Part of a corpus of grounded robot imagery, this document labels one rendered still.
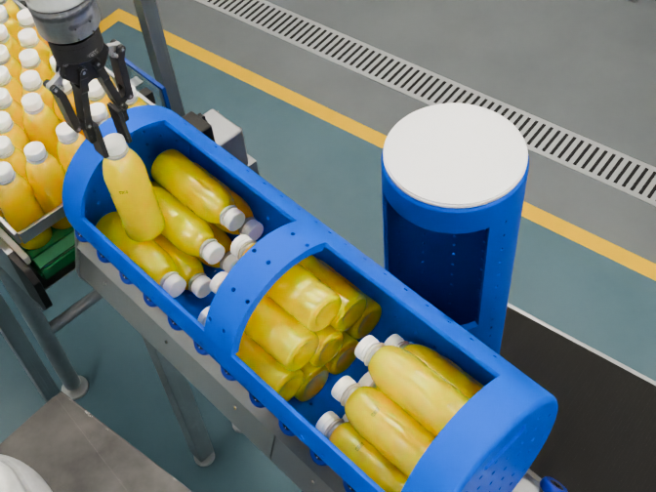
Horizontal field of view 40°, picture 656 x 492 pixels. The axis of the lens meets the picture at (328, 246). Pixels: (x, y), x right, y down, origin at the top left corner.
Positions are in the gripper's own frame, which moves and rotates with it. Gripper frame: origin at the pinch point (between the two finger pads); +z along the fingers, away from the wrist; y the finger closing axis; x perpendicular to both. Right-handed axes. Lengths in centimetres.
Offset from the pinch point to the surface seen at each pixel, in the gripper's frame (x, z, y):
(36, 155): 27.1, 21.2, -4.3
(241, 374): -38.2, 19.9, -8.6
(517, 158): -37, 28, 61
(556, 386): -50, 116, 74
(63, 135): 27.5, 20.9, 2.3
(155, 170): 4.6, 18.6, 7.8
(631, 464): -77, 116, 69
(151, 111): 8.2, 9.6, 12.2
